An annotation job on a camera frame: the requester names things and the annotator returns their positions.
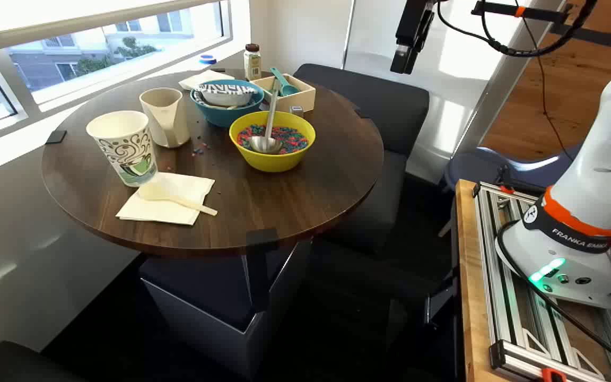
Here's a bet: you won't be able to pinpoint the blue bowl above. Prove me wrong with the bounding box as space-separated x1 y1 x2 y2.
189 78 270 129

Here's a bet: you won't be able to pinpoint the black boom with orange clamps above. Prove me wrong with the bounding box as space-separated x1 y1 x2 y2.
470 0 611 54

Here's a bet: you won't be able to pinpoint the small black flat object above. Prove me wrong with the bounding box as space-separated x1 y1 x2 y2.
46 128 70 146

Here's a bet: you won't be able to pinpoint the white paper sheet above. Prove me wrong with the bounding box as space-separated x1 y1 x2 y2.
176 67 239 93

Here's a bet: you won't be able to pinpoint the metal spoon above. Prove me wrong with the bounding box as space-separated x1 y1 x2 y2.
248 86 286 154

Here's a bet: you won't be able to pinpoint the aluminium frame rails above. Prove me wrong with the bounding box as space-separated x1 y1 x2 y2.
474 179 611 382

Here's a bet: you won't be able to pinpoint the dark table pedestal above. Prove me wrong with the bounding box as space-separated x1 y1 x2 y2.
245 229 281 314

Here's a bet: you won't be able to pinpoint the grey ottoman with dark cushion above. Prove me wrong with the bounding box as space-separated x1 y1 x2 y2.
138 236 316 380

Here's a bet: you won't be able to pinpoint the cream paper napkin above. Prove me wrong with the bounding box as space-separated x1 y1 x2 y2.
115 169 220 229

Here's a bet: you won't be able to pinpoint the colourful candy pieces in bowl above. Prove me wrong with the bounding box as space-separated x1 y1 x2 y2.
239 123 310 156

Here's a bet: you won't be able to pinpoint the beige faceted cup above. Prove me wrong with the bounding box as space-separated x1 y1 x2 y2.
138 84 194 151

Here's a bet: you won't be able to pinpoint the wooden stick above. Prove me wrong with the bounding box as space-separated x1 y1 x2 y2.
169 196 222 218

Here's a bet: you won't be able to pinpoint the white window frame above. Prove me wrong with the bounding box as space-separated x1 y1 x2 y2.
0 0 254 146

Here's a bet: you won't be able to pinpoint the dark upholstered bench seat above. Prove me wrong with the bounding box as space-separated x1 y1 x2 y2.
294 62 433 258

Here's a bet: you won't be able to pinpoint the black base cable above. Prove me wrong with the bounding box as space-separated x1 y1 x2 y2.
494 218 611 377

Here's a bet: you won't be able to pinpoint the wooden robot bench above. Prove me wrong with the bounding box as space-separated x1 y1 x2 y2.
454 176 611 382

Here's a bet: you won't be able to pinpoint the cream plastic tray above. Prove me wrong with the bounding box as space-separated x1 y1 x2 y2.
251 69 318 116

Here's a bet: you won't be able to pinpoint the yellow bowl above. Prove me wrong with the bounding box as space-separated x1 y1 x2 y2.
228 109 318 176

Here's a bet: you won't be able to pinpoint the teal plastic bowl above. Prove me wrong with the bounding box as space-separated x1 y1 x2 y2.
270 66 299 97

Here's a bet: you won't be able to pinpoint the white patterned bowl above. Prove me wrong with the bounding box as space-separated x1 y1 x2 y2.
198 78 259 110

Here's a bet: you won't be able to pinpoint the blue chair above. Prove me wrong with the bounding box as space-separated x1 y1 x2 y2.
443 142 587 198

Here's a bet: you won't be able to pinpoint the spice jar with dark lid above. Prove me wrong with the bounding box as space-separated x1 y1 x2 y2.
243 41 265 80

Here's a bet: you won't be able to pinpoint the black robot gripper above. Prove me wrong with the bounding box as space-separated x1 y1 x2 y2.
389 0 440 77

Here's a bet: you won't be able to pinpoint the patterned paper cup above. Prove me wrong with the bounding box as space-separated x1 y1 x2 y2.
85 109 159 188

